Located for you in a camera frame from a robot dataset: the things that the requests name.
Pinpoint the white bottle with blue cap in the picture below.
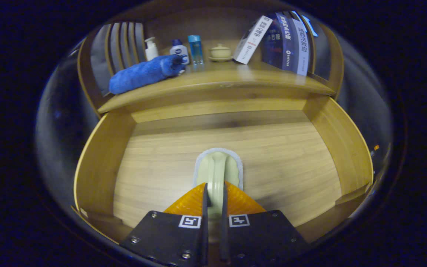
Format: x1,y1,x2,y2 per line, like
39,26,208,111
169,39,190,65

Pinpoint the white book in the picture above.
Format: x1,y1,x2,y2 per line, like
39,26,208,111
233,15,274,65

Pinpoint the wooden cabinet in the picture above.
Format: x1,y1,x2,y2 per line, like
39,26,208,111
76,0,345,115

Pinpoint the dark blue book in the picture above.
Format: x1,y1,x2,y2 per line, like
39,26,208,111
262,13,296,72

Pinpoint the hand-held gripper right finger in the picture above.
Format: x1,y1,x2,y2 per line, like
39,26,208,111
219,181,310,266

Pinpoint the clear blue bottle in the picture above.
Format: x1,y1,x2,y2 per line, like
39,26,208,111
188,35,204,65

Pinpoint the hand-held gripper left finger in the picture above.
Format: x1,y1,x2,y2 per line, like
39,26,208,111
120,182,209,267

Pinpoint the wooden countertop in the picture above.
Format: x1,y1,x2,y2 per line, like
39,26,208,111
98,59,336,114

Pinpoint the blue rolled towel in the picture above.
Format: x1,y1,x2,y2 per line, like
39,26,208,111
109,55,186,95

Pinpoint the white pump bottle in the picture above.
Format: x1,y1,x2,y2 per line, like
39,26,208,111
144,37,159,61

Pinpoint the wooden drawer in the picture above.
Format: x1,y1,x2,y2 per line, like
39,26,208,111
73,95,374,245

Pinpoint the lavender book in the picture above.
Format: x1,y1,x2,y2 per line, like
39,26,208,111
291,18,310,76

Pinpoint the beige lidded teacup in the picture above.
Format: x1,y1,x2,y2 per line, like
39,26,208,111
209,44,233,62

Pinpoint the pale green handled brush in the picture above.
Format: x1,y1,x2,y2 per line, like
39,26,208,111
192,148,244,219

